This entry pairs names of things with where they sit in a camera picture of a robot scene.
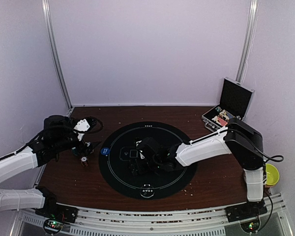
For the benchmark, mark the green 50 poker chip stack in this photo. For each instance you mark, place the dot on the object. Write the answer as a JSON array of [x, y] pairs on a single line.
[[75, 151]]

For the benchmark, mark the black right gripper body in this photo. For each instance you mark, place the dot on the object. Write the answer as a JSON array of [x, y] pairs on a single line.
[[154, 164]]

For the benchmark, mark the red card deck in case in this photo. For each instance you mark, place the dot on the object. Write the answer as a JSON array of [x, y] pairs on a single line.
[[220, 121]]

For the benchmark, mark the aluminium front rail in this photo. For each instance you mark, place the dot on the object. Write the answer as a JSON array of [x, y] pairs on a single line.
[[213, 221]]

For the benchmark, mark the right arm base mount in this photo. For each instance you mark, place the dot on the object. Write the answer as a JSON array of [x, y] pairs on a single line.
[[244, 211]]

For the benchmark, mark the aluminium right corner post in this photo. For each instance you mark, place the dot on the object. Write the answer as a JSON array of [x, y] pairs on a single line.
[[250, 28]]

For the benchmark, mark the yellow-green plastic bowl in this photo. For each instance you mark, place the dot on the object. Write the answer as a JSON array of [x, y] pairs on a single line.
[[272, 175]]

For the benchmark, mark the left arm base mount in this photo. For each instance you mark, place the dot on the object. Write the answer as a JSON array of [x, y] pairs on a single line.
[[64, 214]]

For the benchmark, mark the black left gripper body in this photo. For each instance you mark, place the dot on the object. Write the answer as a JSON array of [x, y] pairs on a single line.
[[61, 143]]

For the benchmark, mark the aluminium left corner post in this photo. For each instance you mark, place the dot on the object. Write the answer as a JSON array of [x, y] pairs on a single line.
[[54, 52]]

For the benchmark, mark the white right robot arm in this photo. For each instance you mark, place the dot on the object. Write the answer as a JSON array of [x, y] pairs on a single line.
[[236, 138]]

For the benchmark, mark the red poker chip stack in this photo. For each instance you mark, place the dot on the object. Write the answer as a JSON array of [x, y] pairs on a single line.
[[84, 161]]

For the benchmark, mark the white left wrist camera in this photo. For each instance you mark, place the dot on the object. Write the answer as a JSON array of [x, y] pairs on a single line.
[[81, 128]]

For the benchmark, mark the aluminium poker chip case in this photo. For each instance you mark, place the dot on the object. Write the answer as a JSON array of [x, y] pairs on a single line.
[[234, 102]]

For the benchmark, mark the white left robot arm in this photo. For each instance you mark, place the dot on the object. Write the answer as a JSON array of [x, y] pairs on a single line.
[[29, 157]]

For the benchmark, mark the blue round blind button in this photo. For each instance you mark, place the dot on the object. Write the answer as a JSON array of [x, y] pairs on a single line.
[[105, 151]]

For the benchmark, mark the aluminium corner post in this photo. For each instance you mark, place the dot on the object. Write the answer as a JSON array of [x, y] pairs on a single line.
[[250, 28], [54, 52]]

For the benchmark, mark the black round poker mat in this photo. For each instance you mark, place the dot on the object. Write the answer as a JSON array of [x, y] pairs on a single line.
[[151, 186]]

